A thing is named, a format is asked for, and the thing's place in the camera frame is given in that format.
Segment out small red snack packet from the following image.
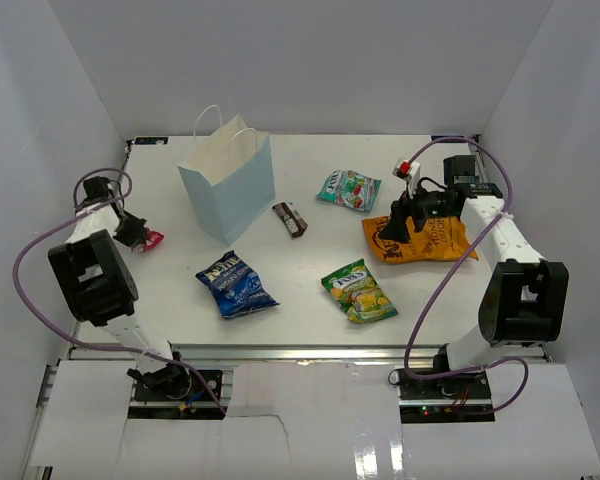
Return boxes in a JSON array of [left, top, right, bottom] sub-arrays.
[[138, 229, 164, 252]]

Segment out brown chocolate bar wrapper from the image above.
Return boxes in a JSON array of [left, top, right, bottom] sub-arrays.
[[272, 202, 308, 238]]

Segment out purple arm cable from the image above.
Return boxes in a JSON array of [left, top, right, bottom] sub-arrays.
[[12, 168, 228, 416], [403, 135, 530, 414]]

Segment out light blue paper bag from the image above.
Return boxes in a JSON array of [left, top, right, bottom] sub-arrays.
[[178, 104, 276, 246]]

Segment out blue Kettle chips bag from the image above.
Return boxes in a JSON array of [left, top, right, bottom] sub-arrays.
[[196, 251, 279, 320]]

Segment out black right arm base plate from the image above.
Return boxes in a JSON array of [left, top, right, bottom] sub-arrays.
[[388, 369, 491, 401]]

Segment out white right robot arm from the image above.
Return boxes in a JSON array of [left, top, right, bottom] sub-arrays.
[[378, 155, 569, 399]]

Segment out green Fox's candy bag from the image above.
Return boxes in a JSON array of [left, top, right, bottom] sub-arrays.
[[321, 259, 398, 324]]

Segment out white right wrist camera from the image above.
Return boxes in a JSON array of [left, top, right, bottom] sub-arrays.
[[392, 158, 421, 197]]

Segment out white front cover sheet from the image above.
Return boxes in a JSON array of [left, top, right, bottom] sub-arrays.
[[30, 361, 600, 479]]

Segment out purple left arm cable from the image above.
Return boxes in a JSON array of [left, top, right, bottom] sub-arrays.
[[12, 168, 228, 416]]

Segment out aluminium front frame rail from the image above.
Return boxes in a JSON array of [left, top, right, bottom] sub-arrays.
[[69, 345, 546, 361]]

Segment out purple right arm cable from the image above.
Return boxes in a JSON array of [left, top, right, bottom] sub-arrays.
[[403, 135, 530, 414]]

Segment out teal Fox's mint candy bag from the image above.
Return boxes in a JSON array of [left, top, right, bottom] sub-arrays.
[[316, 170, 382, 212]]

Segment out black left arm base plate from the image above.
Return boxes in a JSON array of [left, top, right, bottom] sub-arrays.
[[132, 370, 223, 403]]

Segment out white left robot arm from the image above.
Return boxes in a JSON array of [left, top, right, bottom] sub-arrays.
[[48, 176, 192, 399]]

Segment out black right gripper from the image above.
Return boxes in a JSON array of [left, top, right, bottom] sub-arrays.
[[379, 178, 456, 244]]

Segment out orange Kettle chips bag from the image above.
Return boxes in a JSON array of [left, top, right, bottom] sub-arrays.
[[361, 216, 470, 264]]

